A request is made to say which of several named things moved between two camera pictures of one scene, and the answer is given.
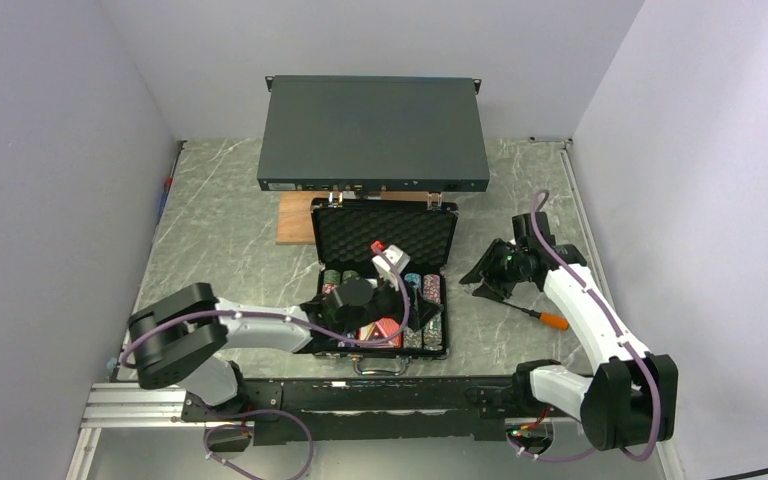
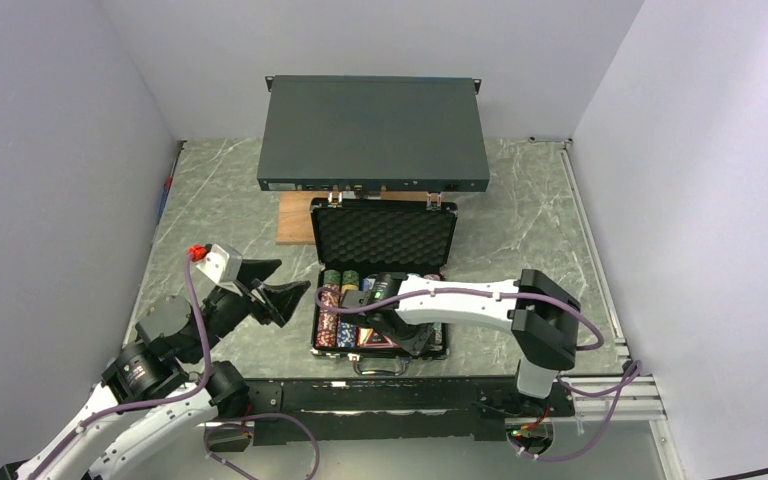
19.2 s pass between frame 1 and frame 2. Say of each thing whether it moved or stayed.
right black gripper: moved
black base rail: stayed
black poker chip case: stayed
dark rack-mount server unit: stayed
